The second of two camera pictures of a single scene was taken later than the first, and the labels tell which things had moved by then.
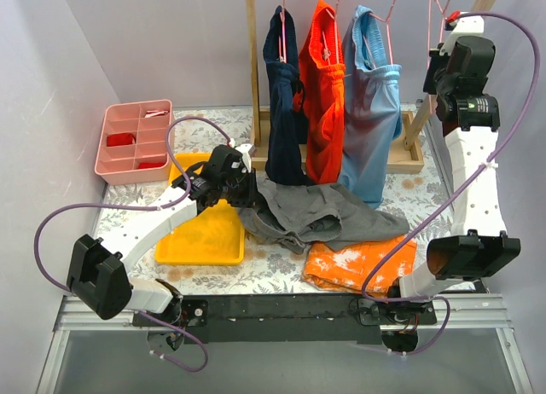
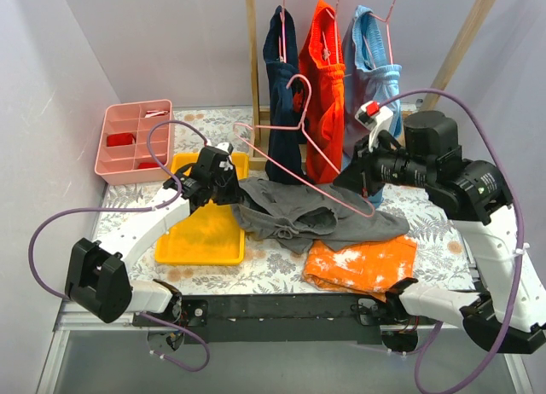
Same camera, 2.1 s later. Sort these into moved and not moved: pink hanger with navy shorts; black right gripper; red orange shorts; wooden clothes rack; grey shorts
Moved: black right gripper
Not moved: pink hanger with navy shorts; grey shorts; red orange shorts; wooden clothes rack
